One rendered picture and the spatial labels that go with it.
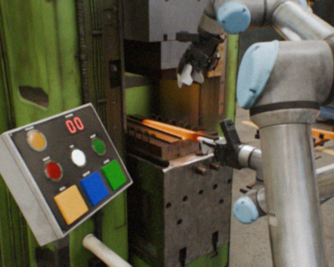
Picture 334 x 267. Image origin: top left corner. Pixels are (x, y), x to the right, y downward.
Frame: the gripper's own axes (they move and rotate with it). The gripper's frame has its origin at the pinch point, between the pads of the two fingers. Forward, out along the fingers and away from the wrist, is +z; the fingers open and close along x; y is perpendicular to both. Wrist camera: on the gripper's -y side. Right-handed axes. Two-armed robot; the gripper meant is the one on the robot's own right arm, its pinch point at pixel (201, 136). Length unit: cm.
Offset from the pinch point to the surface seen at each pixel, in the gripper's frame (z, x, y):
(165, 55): 8.2, -10.5, -30.3
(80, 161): -8, -55, -6
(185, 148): 9.0, -0.2, 6.9
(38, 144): -8, -66, -14
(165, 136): 16.0, -4.3, 2.3
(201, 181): 3.2, 3.5, 20.3
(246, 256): 36, 76, 101
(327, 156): 95, 275, 101
